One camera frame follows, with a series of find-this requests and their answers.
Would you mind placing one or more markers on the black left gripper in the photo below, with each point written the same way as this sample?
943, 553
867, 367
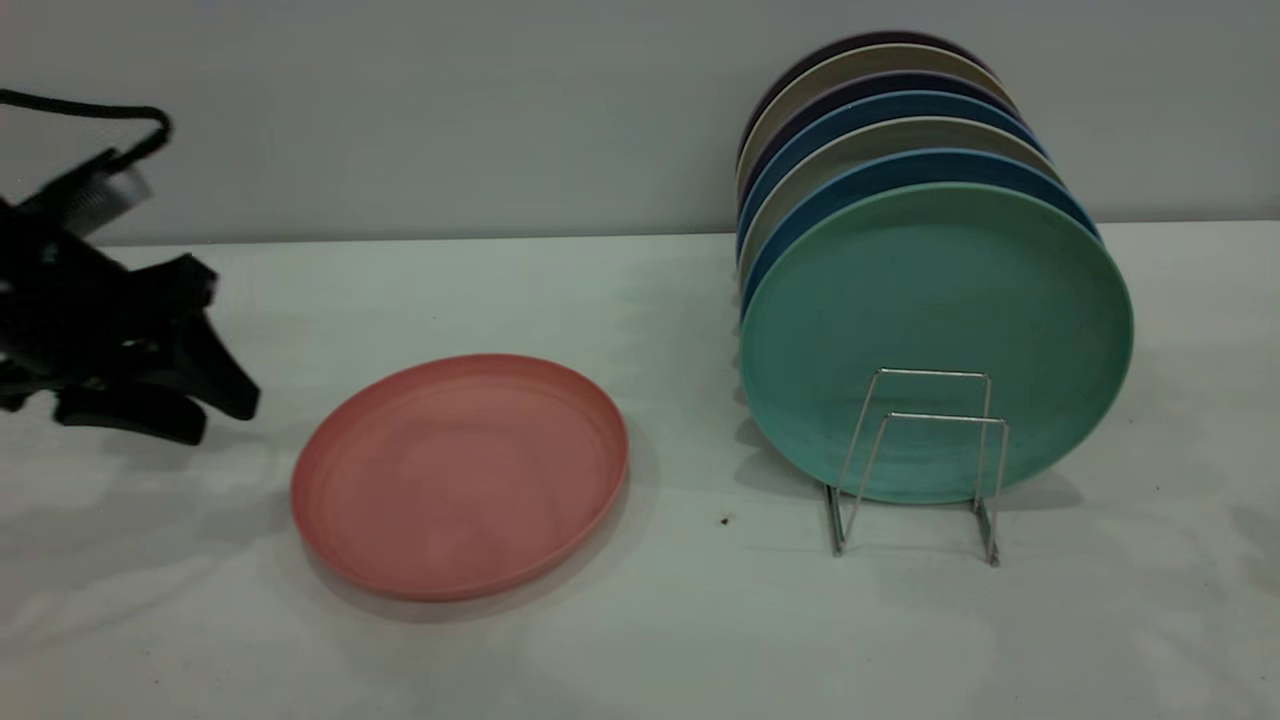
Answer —
80, 310

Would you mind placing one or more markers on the pink plate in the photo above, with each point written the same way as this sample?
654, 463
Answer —
460, 480

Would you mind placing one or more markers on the beige plate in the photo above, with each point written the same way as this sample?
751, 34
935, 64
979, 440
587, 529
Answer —
880, 133
870, 60

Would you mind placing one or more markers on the dark blue plate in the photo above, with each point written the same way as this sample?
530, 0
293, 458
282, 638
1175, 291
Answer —
900, 168

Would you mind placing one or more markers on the green plate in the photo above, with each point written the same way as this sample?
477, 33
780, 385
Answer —
930, 300

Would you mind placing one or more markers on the navy purple plate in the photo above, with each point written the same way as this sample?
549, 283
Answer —
880, 84

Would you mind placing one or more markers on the dark purple plate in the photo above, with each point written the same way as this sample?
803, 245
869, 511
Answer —
870, 38

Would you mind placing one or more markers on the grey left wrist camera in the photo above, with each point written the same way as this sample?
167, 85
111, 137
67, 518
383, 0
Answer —
100, 195

